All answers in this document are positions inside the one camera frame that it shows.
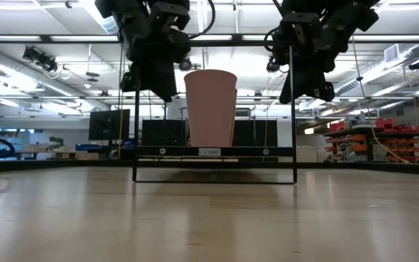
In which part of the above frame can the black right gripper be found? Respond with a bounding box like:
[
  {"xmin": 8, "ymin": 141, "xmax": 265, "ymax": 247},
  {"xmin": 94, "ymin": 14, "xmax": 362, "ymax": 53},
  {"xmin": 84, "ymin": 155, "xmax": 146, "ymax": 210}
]
[{"xmin": 266, "ymin": 0, "xmax": 380, "ymax": 106}]

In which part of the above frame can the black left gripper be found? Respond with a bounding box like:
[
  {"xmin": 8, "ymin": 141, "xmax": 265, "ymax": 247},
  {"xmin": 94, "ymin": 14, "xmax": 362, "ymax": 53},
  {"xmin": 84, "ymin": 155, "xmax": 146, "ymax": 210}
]
[{"xmin": 95, "ymin": 0, "xmax": 192, "ymax": 103}]

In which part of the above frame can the pink plastic cup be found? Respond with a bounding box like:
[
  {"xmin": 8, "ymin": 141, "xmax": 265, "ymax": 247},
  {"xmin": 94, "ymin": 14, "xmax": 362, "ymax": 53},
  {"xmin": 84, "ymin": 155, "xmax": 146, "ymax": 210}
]
[{"xmin": 183, "ymin": 68, "xmax": 239, "ymax": 148}]

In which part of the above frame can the orange plastic cup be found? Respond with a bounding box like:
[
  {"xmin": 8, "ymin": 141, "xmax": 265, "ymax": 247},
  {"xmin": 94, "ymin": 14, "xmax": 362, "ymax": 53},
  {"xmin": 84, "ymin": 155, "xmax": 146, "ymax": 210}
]
[{"xmin": 230, "ymin": 87, "xmax": 239, "ymax": 146}]

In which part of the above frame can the black computer monitor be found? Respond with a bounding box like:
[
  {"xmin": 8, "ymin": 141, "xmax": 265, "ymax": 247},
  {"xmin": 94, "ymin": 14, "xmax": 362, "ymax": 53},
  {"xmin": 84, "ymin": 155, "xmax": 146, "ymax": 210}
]
[
  {"xmin": 232, "ymin": 119, "xmax": 279, "ymax": 148},
  {"xmin": 88, "ymin": 108, "xmax": 132, "ymax": 142},
  {"xmin": 141, "ymin": 119, "xmax": 188, "ymax": 147}
]

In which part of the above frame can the rack with red bins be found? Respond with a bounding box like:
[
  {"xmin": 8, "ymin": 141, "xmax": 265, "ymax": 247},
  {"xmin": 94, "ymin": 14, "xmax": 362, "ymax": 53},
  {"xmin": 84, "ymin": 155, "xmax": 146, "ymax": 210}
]
[{"xmin": 322, "ymin": 116, "xmax": 419, "ymax": 164}]

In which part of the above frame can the green potted plant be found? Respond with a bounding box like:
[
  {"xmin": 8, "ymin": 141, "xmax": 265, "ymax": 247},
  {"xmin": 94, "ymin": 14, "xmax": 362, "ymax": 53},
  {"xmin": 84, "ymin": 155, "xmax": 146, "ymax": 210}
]
[{"xmin": 47, "ymin": 135, "xmax": 65, "ymax": 151}]

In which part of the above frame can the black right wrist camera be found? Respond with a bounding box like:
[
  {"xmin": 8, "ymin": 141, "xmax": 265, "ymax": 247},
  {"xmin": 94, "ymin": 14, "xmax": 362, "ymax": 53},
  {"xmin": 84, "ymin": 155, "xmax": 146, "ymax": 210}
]
[{"xmin": 281, "ymin": 12, "xmax": 322, "ymax": 43}]

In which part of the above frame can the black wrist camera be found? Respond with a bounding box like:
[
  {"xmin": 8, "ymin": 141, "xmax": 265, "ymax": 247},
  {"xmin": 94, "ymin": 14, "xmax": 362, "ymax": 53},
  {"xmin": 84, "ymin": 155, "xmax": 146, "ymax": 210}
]
[
  {"xmin": 281, "ymin": 12, "xmax": 322, "ymax": 43},
  {"xmin": 150, "ymin": 1, "xmax": 191, "ymax": 31}
]

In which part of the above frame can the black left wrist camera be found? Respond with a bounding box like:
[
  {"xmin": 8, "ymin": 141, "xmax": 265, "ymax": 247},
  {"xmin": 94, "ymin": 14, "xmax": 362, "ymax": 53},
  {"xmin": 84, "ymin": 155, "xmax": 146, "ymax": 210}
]
[{"xmin": 150, "ymin": 1, "xmax": 191, "ymax": 31}]

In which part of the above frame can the yellow cable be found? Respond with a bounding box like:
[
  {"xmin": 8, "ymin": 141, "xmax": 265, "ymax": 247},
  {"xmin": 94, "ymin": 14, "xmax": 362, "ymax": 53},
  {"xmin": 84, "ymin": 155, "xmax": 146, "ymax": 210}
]
[{"xmin": 350, "ymin": 36, "xmax": 412, "ymax": 164}]

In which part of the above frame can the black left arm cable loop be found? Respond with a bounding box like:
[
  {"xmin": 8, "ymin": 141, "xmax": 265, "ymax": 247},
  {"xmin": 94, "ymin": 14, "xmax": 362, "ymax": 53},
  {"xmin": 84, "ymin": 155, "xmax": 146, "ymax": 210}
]
[{"xmin": 187, "ymin": 0, "xmax": 217, "ymax": 41}]

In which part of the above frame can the wooden shelf with black frame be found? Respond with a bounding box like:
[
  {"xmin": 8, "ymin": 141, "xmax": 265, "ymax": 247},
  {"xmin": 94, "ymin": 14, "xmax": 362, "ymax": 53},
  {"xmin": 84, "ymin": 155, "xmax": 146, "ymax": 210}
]
[{"xmin": 132, "ymin": 39, "xmax": 299, "ymax": 185}]

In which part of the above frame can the black aluminium table frame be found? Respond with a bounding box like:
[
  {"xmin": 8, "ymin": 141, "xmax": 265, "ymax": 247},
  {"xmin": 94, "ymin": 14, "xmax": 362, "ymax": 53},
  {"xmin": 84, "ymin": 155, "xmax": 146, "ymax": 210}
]
[{"xmin": 0, "ymin": 158, "xmax": 419, "ymax": 177}]

